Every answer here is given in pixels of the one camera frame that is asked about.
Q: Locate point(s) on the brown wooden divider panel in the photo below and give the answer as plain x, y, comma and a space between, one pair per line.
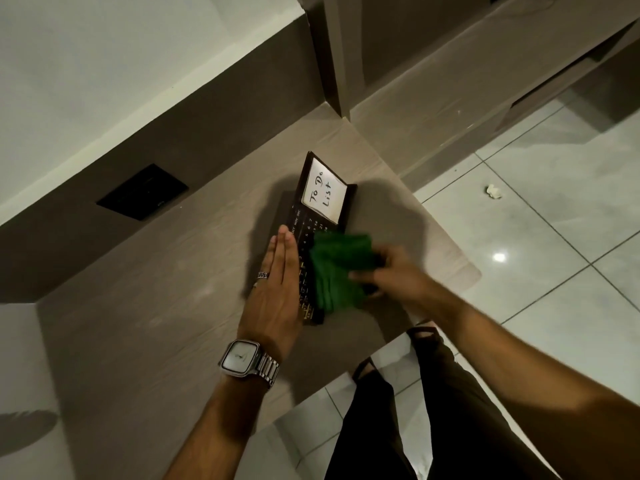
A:
332, 49

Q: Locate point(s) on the silver square wristwatch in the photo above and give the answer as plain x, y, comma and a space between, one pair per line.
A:
241, 358

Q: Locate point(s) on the green cleaning cloth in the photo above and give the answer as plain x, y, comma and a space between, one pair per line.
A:
335, 274

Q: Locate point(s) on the person's right fingers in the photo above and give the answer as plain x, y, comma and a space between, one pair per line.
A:
370, 274

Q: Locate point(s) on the person's left hand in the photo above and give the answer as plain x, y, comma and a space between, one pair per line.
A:
272, 309

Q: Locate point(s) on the black trousers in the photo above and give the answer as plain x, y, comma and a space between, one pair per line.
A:
450, 424

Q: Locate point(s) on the crumpled white paper scrap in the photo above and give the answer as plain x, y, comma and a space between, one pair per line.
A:
494, 191

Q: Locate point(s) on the person's right hand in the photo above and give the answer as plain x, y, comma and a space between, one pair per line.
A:
400, 279

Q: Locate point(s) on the black wall socket plate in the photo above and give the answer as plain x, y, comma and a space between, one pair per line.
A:
142, 192

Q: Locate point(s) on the brown wooden cabinet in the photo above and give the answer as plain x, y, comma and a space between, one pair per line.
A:
465, 79

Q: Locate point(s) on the person's right forearm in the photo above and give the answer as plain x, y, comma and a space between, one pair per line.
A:
525, 379

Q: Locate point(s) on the black desk planner with whiteboard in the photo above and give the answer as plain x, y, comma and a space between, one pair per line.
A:
306, 225

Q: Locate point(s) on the person's left fingers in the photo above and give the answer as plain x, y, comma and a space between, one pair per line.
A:
282, 254

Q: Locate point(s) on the black sandal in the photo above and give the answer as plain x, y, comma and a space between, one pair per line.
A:
425, 334
364, 368

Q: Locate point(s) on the person's left forearm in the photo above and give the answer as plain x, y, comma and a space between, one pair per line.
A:
225, 424

